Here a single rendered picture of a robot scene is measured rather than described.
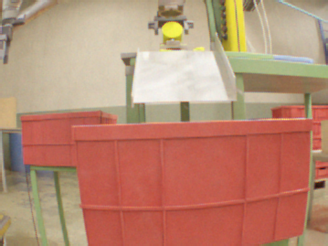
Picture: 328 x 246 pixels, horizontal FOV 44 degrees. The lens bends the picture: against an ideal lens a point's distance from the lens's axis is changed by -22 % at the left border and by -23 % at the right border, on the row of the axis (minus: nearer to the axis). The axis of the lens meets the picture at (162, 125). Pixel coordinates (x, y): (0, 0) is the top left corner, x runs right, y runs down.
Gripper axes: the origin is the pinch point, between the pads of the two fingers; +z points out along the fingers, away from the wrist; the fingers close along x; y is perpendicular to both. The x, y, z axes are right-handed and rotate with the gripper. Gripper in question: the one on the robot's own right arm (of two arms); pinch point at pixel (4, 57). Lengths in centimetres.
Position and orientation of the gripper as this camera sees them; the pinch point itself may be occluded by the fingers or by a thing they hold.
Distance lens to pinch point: 180.8
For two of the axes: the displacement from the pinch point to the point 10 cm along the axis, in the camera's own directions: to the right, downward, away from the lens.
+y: -9.8, 0.3, -1.8
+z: 0.4, 10.0, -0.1
